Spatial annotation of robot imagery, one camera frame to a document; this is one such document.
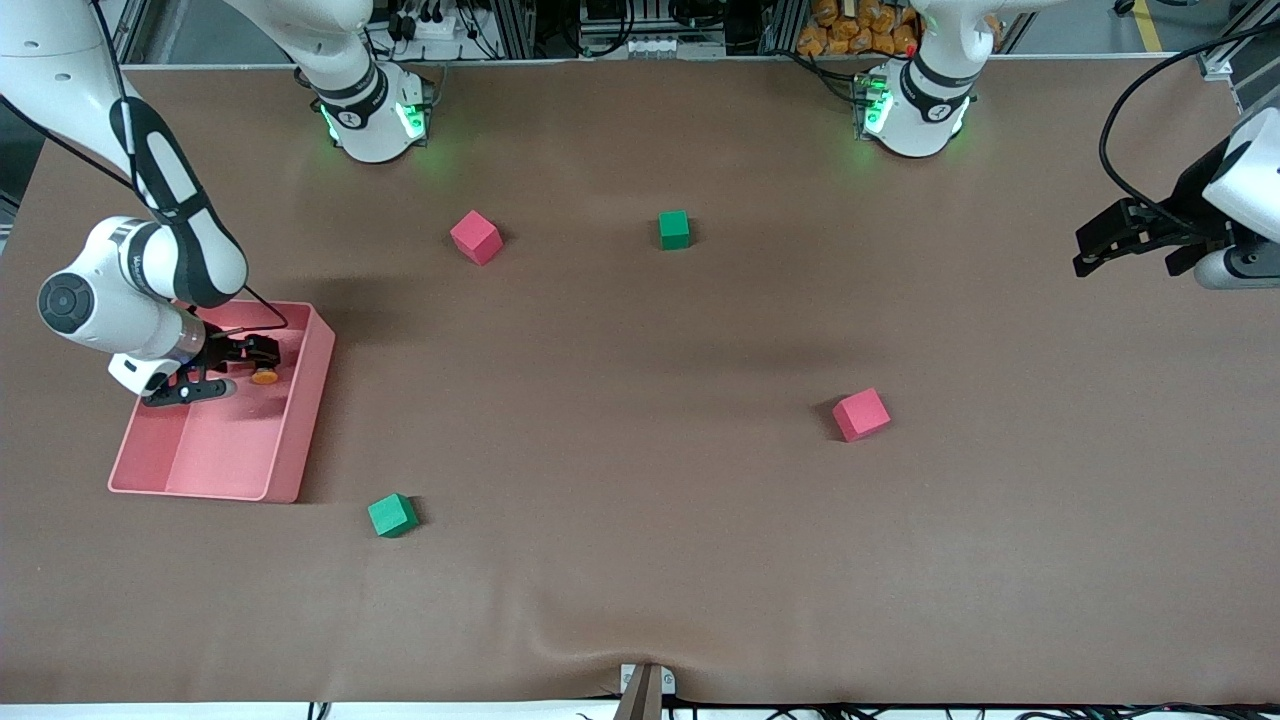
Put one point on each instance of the pink plastic bin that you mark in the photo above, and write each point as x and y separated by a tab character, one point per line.
230	450

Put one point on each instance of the brown bar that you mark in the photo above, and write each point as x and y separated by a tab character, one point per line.
640	700

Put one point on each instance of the aluminium frame rail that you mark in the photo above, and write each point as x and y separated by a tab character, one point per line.
1225	50
135	25

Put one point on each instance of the pink foam cube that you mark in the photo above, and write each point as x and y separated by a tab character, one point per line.
475	238
860	415

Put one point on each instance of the orange push button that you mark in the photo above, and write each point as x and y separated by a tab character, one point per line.
266	377

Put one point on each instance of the metal clamp bracket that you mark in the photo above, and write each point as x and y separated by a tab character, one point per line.
668	682

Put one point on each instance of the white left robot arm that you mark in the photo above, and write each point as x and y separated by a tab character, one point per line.
930	90

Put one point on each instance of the brown table mat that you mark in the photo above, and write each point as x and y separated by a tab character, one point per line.
640	560

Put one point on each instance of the orange packaged items pile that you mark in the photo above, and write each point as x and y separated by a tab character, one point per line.
840	30

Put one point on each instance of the metal corner bracket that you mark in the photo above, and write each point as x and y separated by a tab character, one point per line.
1215	68

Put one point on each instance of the aluminium frame post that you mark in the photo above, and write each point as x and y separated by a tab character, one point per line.
515	25
780	25

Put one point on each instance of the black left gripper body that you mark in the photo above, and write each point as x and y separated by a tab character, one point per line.
1191	196

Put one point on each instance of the white power strip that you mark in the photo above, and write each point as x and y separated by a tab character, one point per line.
430	25

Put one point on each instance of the white terminal block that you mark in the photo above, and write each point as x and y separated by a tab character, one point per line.
660	46

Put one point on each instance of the green foam cube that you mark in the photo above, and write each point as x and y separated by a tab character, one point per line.
391	516
674	230

